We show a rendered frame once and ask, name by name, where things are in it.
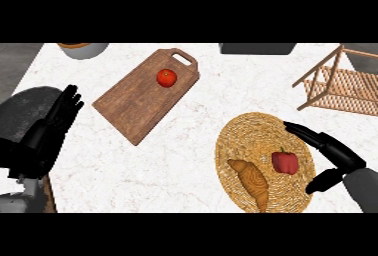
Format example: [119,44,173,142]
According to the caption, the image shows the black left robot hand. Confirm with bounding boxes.
[8,84,86,180]

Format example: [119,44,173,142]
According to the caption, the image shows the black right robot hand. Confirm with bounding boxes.
[282,121,368,195]

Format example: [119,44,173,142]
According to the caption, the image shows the red bell pepper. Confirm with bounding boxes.
[271,146,300,176]

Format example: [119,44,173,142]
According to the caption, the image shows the round woven wicker placemat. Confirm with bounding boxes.
[215,112,318,214]

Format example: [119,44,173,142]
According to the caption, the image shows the wooden tiered shelf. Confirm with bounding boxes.
[291,43,378,117]

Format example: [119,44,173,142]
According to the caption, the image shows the round dark grey pan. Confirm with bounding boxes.
[0,85,65,144]

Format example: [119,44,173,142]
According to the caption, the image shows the golden brown croissant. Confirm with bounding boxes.
[226,158,271,213]

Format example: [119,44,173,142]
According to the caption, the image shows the brown wooden cutting board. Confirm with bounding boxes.
[92,47,201,147]

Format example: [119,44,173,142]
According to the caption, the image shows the grey pot with wooden rim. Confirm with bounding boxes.
[57,42,111,61]

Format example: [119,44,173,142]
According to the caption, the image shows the red tomato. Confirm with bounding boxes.
[155,68,179,88]

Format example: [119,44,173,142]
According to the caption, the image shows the dark grey box appliance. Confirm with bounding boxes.
[219,42,299,56]

